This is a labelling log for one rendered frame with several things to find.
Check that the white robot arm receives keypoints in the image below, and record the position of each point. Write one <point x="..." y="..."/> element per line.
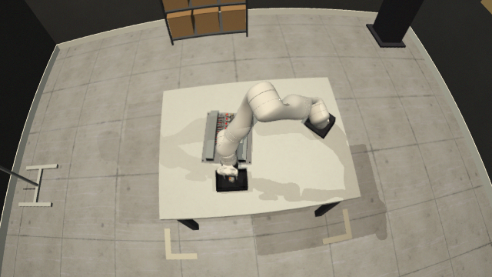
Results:
<point x="263" y="101"/>

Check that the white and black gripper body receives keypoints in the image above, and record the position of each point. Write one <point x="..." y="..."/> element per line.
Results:
<point x="228" y="168"/>

